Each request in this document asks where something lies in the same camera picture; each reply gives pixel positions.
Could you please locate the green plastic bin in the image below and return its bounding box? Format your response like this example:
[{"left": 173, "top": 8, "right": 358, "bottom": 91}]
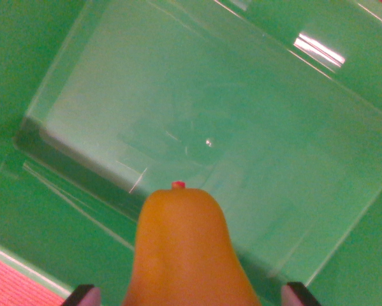
[{"left": 0, "top": 0, "right": 382, "bottom": 306}]

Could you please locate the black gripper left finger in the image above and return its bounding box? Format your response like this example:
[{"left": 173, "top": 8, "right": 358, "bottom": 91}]
[{"left": 61, "top": 284, "right": 101, "bottom": 306}]

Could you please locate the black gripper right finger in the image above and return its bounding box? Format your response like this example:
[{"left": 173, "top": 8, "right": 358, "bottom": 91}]
[{"left": 281, "top": 281, "right": 322, "bottom": 306}]

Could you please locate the yellow-green toy pear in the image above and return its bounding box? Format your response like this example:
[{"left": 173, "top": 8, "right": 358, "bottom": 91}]
[{"left": 121, "top": 180, "right": 263, "bottom": 306}]

